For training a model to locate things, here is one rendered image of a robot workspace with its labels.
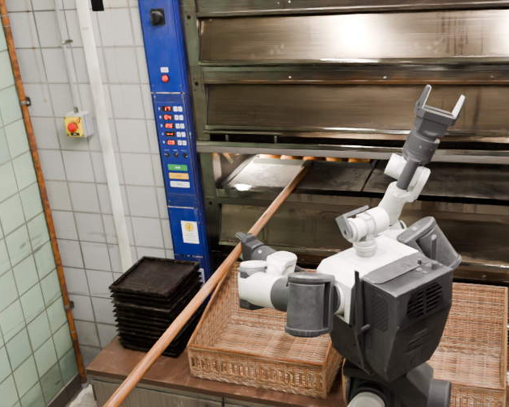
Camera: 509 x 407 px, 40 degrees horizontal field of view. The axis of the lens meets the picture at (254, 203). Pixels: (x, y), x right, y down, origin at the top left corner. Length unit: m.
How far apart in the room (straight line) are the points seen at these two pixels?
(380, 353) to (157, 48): 1.57
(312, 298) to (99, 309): 2.01
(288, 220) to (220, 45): 0.76
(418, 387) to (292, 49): 1.32
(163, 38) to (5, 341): 1.52
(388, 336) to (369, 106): 1.12
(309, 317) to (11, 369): 1.98
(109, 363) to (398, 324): 1.57
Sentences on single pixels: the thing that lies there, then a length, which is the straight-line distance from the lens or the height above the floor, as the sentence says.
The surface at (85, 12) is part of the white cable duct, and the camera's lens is 2.98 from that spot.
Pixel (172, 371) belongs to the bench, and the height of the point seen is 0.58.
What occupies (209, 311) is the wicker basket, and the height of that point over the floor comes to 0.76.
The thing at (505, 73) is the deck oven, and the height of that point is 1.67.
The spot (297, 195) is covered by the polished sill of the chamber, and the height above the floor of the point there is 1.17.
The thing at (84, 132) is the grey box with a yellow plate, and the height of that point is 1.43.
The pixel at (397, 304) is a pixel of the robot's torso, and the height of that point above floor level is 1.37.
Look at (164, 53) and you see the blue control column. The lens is 2.82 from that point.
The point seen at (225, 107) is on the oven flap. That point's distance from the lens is 2.80.
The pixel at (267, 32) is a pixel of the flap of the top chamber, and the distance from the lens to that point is 2.68.
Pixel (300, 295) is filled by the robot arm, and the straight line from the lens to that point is 1.70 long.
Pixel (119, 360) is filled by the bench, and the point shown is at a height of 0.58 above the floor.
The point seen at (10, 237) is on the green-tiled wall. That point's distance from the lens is 3.28.
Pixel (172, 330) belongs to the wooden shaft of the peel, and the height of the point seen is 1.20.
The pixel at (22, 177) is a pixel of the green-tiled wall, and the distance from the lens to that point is 3.31.
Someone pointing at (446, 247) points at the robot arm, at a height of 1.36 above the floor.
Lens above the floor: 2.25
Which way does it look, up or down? 23 degrees down
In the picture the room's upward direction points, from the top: 5 degrees counter-clockwise
